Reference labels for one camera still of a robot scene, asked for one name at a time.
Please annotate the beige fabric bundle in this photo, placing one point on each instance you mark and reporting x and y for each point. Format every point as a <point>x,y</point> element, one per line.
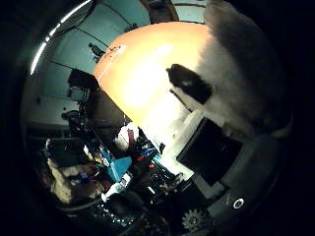
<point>67,182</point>

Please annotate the blue metal rail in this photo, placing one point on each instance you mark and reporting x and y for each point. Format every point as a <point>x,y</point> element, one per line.
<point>154,157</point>

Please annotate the white bag with red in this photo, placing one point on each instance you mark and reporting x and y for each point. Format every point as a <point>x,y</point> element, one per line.
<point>126,137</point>

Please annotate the blue plastic object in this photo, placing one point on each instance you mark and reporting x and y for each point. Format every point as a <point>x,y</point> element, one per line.
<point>118,167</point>

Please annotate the black camera on stand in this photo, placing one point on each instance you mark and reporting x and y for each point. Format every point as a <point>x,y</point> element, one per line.
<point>96,50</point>

